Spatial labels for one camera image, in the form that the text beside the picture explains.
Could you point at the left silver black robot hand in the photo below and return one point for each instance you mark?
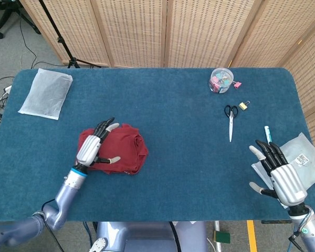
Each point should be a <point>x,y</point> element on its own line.
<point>88,151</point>

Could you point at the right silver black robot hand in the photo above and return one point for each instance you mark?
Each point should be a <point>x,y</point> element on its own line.
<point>288,183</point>

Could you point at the red t-shirt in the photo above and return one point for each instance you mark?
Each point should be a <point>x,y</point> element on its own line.
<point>126,149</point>

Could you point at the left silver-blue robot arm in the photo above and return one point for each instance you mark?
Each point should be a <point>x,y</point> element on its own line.
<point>68,189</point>

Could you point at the frosted bag with QR label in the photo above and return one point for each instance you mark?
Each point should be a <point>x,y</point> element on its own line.
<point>304,149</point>

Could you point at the white teal marker pen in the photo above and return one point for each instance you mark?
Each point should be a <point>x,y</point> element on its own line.
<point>267,132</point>

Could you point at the plain white frosted bag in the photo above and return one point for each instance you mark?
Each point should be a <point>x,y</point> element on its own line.
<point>46,94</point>

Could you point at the white table leg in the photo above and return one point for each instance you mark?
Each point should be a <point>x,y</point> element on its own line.
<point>217,225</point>

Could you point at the green block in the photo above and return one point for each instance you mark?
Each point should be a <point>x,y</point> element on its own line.
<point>221,237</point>

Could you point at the blue carpet table cover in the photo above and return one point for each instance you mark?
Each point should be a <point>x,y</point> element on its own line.
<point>173,170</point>

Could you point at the white power strip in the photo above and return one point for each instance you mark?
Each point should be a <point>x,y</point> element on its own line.
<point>8,89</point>

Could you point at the silver-blue robot torso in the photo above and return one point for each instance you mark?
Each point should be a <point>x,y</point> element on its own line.
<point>147,236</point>

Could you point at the pink binder clip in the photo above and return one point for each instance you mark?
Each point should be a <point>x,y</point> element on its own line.
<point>237,84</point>

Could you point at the black tripod stand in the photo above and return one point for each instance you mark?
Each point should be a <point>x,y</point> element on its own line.
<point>60,39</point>

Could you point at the clear jar of binder clips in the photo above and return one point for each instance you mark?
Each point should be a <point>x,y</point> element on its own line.
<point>220,80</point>

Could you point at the wicker folding screen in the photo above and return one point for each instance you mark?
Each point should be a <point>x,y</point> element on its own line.
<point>136,31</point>

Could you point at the black office chair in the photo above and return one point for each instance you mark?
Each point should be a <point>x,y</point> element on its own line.
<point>5,23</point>

